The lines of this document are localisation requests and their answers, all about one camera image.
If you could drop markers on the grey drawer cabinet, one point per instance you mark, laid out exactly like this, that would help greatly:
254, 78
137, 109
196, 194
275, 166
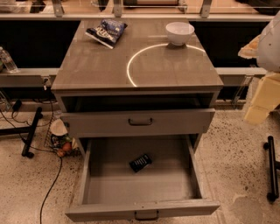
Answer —
144, 71

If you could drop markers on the open middle drawer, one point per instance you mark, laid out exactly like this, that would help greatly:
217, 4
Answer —
111, 190

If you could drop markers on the clear water bottle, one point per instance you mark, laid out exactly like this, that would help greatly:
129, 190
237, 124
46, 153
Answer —
8, 61

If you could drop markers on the black stand leg left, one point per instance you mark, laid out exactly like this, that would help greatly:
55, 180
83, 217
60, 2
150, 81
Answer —
29, 131

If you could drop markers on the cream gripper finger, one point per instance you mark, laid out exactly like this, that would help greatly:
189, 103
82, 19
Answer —
250, 50
265, 99

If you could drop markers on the black top drawer handle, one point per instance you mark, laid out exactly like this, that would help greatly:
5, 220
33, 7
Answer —
148, 122

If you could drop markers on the black drawer handle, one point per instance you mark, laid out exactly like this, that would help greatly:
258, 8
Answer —
148, 122
146, 216

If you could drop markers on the white bowl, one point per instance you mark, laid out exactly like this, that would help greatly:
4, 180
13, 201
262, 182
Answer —
179, 33

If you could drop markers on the black middle drawer handle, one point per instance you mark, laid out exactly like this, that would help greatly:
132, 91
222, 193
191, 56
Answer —
146, 216

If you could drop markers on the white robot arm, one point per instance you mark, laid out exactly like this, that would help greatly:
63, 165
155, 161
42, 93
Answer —
265, 48

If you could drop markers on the blue chip bag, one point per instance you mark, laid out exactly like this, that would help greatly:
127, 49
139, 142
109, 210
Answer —
107, 32

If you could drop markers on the grey top drawer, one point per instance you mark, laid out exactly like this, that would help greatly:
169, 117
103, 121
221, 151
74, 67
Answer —
115, 124

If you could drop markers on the dark rxbar blueberry bar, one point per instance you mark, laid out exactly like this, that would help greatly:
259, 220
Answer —
139, 163

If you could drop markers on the black stand leg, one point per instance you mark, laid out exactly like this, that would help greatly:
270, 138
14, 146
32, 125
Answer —
29, 131
274, 165

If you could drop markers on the black stand leg right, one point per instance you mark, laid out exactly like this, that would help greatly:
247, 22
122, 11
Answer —
274, 165

